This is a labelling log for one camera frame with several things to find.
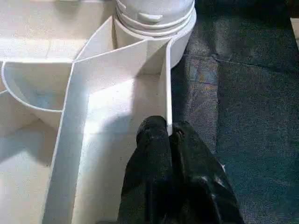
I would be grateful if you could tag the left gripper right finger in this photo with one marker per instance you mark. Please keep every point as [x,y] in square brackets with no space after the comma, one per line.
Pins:
[201,186]

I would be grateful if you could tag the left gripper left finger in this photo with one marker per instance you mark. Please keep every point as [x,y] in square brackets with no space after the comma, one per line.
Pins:
[149,177]

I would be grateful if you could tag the white plastic table top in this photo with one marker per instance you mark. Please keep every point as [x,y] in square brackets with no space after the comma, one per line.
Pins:
[107,93]

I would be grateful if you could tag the white plastic table leg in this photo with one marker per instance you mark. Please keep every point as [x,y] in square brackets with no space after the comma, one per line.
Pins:
[154,14]

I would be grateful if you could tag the black work mat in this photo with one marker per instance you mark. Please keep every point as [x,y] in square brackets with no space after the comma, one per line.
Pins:
[252,116]

